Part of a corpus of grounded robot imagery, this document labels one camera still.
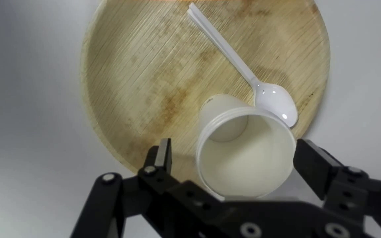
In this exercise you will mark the white plastic cup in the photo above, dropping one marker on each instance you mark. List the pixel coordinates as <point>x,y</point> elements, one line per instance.
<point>243,163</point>

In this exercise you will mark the round palm leaf plate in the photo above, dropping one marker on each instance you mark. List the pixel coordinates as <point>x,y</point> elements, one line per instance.
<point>154,67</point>

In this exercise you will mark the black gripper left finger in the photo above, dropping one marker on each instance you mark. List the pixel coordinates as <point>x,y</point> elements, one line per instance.
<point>154,194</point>

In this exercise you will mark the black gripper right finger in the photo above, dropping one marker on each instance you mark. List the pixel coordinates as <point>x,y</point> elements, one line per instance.
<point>357,203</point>

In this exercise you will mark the white plastic spoon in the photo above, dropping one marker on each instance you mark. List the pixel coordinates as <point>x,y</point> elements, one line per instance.
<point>273,100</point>

